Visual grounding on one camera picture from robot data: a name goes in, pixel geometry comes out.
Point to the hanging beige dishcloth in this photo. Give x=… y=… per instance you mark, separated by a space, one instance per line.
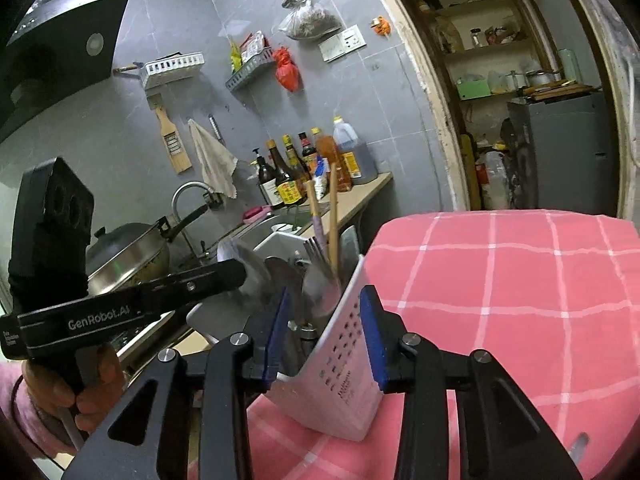
x=217 y=163

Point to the wooden chopstick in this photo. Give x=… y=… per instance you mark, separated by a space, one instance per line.
x=334 y=250

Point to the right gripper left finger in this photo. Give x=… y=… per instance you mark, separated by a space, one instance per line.
x=147 y=434

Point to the steel wok with lid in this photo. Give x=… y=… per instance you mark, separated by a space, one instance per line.
x=132 y=253

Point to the chrome faucet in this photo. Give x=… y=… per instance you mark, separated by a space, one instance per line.
x=206 y=229

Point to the large oil bottle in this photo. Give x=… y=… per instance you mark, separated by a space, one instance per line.
x=355 y=152

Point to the orange oil bottle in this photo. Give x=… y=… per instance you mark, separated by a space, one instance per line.
x=327 y=148

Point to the orange wall hook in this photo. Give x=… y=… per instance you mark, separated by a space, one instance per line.
x=381 y=27

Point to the grey wall rack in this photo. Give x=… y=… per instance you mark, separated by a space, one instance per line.
x=250 y=70

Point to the person's left hand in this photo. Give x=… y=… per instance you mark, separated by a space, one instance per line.
x=51 y=393

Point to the yellow gas cylinder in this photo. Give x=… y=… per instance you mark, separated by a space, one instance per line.
x=470 y=171

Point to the hanging bag of dried goods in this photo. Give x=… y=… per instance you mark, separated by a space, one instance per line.
x=307 y=21

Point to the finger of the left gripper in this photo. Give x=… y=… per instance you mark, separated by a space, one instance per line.
x=165 y=289

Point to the steel spoon handle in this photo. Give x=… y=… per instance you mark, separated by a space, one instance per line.
x=578 y=448

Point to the yellow label sauce bottle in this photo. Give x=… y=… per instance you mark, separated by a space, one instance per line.
x=288 y=187

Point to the grey metal cabinet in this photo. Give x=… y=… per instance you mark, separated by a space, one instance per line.
x=563 y=154

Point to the red plastic bag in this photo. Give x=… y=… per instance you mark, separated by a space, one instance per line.
x=287 y=72

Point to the green box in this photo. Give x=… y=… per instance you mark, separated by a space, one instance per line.
x=473 y=89

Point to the white wall socket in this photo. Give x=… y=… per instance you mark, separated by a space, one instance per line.
x=344 y=42

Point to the black range hood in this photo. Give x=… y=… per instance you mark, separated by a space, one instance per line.
x=60 y=48

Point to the dark soy sauce bottle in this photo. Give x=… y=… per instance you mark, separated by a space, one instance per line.
x=267 y=181

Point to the white wall basket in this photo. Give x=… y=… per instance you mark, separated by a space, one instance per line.
x=166 y=70

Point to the wooden countertop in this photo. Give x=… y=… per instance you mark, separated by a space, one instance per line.
x=366 y=207

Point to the pink checkered tablecloth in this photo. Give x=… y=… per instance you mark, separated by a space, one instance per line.
x=552 y=295

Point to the white perforated utensil holder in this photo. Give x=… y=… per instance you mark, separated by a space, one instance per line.
x=334 y=391

